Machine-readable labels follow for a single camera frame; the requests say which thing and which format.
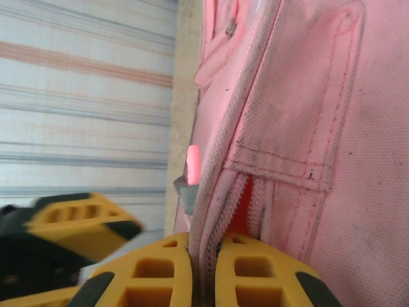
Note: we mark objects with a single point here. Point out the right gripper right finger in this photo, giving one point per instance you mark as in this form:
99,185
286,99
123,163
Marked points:
319,288

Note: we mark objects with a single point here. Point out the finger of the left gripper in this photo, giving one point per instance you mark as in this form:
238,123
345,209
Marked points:
96,230
67,297

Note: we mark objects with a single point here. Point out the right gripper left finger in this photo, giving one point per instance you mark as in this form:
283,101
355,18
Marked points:
96,288

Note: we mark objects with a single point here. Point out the pink backpack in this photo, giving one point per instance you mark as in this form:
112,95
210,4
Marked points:
303,96

